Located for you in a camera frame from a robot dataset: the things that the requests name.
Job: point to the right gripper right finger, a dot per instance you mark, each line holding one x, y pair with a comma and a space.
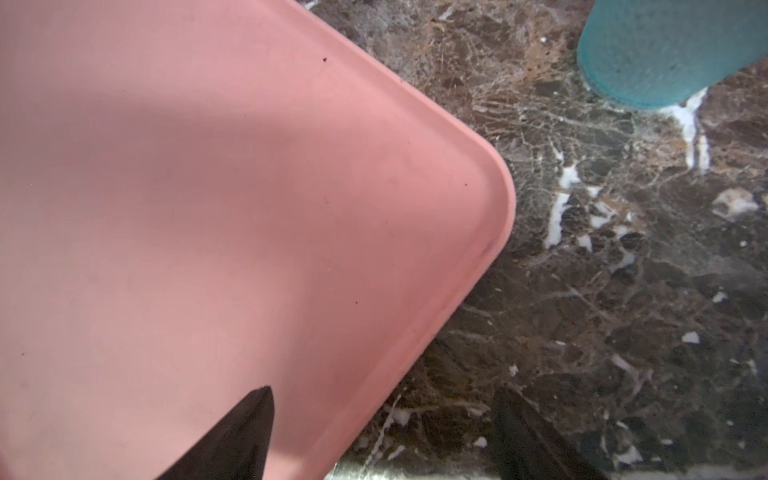
526, 446

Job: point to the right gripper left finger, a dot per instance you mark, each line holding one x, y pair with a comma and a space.
235, 448

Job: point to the pink plastic tray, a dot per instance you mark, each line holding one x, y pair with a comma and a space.
201, 198

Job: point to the teal frosted tumbler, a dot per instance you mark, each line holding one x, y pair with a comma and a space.
653, 54

